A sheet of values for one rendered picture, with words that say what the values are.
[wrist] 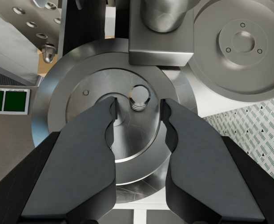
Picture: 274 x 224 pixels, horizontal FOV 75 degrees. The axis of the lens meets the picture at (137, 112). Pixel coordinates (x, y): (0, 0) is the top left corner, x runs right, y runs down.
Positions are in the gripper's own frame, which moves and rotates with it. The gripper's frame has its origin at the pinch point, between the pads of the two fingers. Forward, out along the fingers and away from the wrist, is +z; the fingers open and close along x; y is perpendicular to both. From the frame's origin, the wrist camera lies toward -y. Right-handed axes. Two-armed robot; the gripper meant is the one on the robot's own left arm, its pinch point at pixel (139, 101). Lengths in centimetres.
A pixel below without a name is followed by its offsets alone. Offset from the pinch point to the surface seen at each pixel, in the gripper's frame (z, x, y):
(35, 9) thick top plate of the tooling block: 29.6, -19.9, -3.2
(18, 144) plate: 24.9, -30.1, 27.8
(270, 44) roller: 7.9, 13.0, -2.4
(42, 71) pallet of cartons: 232, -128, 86
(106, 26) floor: 222, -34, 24
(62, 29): 9.9, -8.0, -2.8
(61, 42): 9.0, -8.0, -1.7
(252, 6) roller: 10.5, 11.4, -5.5
